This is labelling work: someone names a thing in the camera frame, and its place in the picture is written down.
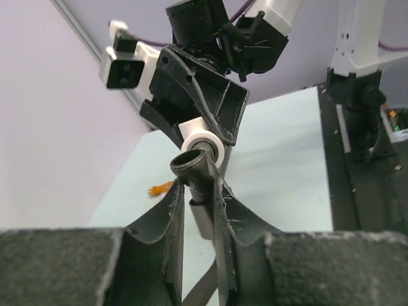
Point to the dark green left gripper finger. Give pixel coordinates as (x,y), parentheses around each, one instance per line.
(220,101)
(152,115)

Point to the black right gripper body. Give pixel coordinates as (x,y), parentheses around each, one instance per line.
(170,95)

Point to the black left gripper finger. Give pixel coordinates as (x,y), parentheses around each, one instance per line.
(257,264)
(140,264)

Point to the white plastic pipe tee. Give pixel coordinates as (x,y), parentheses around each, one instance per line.
(196,131)

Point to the brushed steel water faucet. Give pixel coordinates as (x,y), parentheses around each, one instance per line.
(192,169)

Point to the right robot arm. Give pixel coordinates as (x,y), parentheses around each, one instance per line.
(255,41)

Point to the orange faucet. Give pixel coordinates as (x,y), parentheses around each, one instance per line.
(162,189)

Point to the right aluminium frame post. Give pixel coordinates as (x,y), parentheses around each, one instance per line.
(91,45)

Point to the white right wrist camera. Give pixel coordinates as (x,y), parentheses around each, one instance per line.
(129,63)

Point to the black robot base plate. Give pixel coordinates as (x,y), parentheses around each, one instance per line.
(368,198)

